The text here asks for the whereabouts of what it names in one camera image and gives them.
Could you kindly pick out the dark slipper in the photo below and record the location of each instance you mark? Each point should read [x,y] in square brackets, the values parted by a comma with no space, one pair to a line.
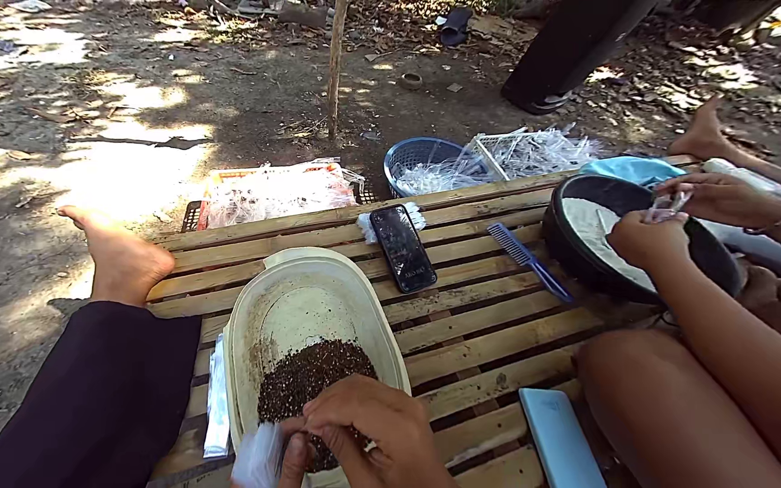
[455,27]

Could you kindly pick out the small clear plastic packet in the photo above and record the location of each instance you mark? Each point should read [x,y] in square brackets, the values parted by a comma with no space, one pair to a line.
[665,209]

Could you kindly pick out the person's right index finger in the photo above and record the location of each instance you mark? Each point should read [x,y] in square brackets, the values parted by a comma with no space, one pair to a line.
[336,405]

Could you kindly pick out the person's legs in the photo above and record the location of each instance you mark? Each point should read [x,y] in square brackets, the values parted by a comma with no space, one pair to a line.
[92,386]

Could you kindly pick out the small brown round bowl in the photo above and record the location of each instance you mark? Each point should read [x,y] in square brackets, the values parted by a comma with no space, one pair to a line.
[411,82]

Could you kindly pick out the pile of dark brown granules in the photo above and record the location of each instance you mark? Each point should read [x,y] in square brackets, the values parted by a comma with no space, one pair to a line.
[316,366]

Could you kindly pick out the bundle of clear plastic sachets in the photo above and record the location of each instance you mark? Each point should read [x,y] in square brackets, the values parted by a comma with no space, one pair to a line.
[256,459]

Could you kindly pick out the person's right hand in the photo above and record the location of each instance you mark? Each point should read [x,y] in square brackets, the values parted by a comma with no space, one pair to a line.
[394,423]

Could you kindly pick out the blue plastic comb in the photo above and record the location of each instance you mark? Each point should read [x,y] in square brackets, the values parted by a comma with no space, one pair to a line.
[529,261]

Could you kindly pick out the person's left fingers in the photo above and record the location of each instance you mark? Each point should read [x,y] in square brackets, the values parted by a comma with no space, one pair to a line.
[290,425]

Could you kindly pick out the black round basin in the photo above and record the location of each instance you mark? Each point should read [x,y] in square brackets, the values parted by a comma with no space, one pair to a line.
[556,247]

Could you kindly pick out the person's left hand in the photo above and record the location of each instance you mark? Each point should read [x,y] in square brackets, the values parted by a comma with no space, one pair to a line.
[293,464]

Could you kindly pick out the red plastic basket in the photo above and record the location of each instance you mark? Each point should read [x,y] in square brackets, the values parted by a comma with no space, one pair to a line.
[229,174]

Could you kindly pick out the light blue flat box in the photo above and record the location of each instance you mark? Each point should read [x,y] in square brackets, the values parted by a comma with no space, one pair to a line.
[560,437]

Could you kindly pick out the black smartphone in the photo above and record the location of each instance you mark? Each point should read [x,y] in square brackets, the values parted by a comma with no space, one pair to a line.
[404,251]

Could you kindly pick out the bamboo slat bench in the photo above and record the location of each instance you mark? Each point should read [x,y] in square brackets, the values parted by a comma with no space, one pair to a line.
[458,345]

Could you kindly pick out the white powder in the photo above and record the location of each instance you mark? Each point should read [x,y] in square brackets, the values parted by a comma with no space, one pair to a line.
[587,227]

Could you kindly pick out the blue plastic basket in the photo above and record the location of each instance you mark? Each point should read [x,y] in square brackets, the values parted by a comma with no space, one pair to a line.
[401,154]

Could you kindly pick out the stack of flat plastic bags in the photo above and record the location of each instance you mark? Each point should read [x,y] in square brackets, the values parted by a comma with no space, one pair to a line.
[217,406]

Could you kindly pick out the white plastic basket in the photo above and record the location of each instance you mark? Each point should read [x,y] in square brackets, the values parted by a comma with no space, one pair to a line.
[492,158]

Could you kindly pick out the person's left thumb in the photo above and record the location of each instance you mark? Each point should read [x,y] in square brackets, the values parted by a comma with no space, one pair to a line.
[294,457]

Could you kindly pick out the person's right thumb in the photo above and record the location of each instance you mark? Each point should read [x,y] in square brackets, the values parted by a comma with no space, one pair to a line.
[346,451]

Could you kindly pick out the light blue plastic bag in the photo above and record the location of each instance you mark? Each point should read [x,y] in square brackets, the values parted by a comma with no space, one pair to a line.
[624,168]

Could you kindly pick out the stack of white plastic packets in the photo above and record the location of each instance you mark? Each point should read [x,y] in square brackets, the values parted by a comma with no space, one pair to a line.
[365,227]

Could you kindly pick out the cream plastic tub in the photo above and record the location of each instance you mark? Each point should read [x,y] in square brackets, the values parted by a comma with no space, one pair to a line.
[248,325]

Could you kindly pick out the thin wooden pole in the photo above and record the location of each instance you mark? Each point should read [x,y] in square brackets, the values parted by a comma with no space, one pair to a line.
[334,74]

